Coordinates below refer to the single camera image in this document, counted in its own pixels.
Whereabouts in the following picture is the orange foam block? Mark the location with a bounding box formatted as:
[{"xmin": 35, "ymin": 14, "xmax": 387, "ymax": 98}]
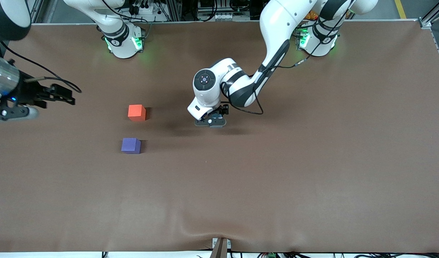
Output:
[{"xmin": 128, "ymin": 104, "xmax": 147, "ymax": 122}]

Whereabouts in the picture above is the purple foam block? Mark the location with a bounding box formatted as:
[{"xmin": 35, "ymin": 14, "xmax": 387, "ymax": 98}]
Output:
[{"xmin": 121, "ymin": 138, "xmax": 141, "ymax": 154}]

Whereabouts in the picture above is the white terminal block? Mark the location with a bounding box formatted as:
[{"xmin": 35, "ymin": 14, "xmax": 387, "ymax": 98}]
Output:
[{"xmin": 198, "ymin": 9, "xmax": 250, "ymax": 23}]

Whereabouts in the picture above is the brown table cover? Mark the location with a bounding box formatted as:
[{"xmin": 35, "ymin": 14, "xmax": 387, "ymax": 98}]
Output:
[{"xmin": 0, "ymin": 20, "xmax": 439, "ymax": 253}]

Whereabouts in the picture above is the white power strip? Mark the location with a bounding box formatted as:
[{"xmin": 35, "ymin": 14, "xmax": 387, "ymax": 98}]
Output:
[{"xmin": 130, "ymin": 0, "xmax": 159, "ymax": 15}]

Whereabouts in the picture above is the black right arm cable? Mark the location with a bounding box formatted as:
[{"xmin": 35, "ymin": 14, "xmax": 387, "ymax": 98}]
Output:
[{"xmin": 0, "ymin": 40, "xmax": 82, "ymax": 94}]

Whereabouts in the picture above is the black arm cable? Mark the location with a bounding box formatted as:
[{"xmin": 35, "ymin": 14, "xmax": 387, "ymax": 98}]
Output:
[
  {"xmin": 220, "ymin": 0, "xmax": 356, "ymax": 116},
  {"xmin": 0, "ymin": 40, "xmax": 82, "ymax": 94}
]

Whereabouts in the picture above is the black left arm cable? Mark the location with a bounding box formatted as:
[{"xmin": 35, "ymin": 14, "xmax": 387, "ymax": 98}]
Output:
[{"xmin": 220, "ymin": 0, "xmax": 356, "ymax": 116}]

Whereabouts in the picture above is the aluminium frame post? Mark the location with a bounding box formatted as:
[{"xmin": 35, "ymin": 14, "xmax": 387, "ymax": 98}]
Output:
[{"xmin": 167, "ymin": 0, "xmax": 182, "ymax": 21}]

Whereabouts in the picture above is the brown table edge bracket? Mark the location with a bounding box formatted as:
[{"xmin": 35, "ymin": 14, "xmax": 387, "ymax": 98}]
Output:
[{"xmin": 211, "ymin": 237, "xmax": 232, "ymax": 258}]

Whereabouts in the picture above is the aluminium frame profile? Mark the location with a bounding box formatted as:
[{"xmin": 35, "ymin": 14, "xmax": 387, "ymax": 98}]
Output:
[{"xmin": 418, "ymin": 0, "xmax": 439, "ymax": 76}]

